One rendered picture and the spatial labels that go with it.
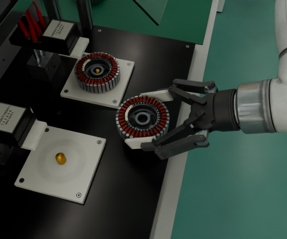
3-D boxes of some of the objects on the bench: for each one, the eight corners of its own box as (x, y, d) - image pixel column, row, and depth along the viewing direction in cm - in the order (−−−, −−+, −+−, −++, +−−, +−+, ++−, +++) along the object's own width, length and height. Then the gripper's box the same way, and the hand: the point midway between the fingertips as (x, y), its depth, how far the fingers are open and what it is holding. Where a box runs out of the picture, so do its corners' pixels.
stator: (127, 67, 82) (126, 57, 79) (110, 99, 76) (108, 90, 73) (88, 56, 84) (85, 46, 81) (68, 87, 78) (65, 77, 75)
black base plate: (194, 48, 91) (195, 42, 89) (136, 293, 57) (136, 292, 55) (44, 21, 97) (42, 15, 95) (-89, 226, 63) (-96, 223, 61)
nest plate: (134, 64, 84) (134, 61, 83) (118, 109, 76) (118, 106, 75) (82, 54, 86) (81, 51, 85) (60, 96, 78) (59, 93, 77)
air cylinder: (61, 61, 85) (57, 46, 80) (50, 82, 81) (44, 67, 76) (44, 58, 86) (39, 42, 81) (32, 78, 82) (25, 63, 77)
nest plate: (106, 141, 71) (105, 138, 70) (83, 204, 64) (82, 202, 62) (45, 127, 74) (44, 124, 72) (15, 186, 66) (13, 184, 65)
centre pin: (67, 157, 68) (65, 151, 66) (64, 165, 67) (61, 160, 65) (59, 155, 68) (56, 149, 66) (56, 163, 67) (52, 158, 65)
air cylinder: (21, 136, 72) (12, 124, 68) (4, 165, 68) (-5, 153, 64) (1, 132, 73) (-9, 118, 68) (-16, 160, 69) (-28, 148, 64)
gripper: (240, 179, 52) (130, 178, 64) (250, 74, 64) (156, 89, 76) (226, 156, 47) (109, 159, 59) (240, 47, 59) (141, 68, 71)
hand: (143, 119), depth 66 cm, fingers closed on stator, 11 cm apart
